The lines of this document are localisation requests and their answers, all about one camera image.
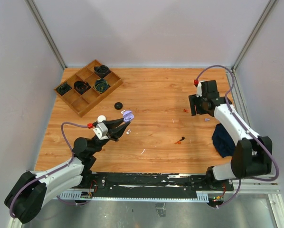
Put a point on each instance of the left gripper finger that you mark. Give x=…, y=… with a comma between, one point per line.
x=113, y=124
x=118, y=131

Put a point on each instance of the black green rolled item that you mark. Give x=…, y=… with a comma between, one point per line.
x=63, y=88

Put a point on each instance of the black charging case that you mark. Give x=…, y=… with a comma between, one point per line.
x=118, y=105

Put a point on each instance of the dark blue cloth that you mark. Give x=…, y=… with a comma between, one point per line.
x=222, y=141

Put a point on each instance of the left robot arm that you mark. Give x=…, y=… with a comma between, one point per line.
x=33, y=191

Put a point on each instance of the black red rolled item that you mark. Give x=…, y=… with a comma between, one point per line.
x=81, y=86

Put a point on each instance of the black yellow rolled item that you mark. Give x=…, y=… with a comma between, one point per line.
x=101, y=85

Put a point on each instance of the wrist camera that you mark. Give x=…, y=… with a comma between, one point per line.
x=199, y=90
x=101, y=131

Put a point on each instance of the black rolled item top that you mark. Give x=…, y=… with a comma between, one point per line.
x=102, y=71

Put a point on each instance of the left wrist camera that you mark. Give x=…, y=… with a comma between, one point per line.
x=101, y=131

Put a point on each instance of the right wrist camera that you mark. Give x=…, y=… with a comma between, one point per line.
x=199, y=90

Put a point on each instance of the white charging case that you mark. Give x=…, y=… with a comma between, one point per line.
x=101, y=118

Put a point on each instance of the wooden compartment tray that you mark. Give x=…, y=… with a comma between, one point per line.
x=82, y=104

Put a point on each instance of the purple earbud charging case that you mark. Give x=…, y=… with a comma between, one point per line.
x=125, y=116

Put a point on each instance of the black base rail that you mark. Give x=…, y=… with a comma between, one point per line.
x=145, y=186

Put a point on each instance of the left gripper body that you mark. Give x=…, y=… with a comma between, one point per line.
x=110, y=132

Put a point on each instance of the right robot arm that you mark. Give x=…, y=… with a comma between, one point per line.
x=252, y=155

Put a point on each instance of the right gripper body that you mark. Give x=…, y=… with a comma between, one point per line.
x=200, y=104

